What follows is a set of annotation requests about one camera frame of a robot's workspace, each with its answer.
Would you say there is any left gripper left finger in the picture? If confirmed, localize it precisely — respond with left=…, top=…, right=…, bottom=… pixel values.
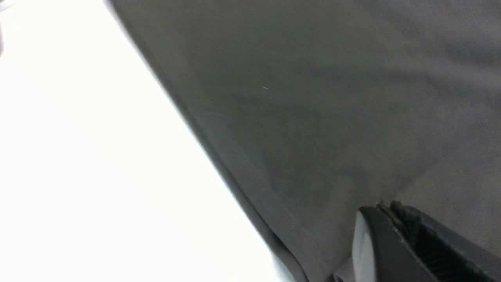
left=333, top=206, right=437, bottom=282

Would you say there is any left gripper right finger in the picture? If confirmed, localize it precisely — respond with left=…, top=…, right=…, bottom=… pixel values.
left=378, top=201, right=500, bottom=282

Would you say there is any dark gray long-sleeve top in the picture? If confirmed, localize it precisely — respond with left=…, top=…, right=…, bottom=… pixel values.
left=111, top=0, right=501, bottom=282

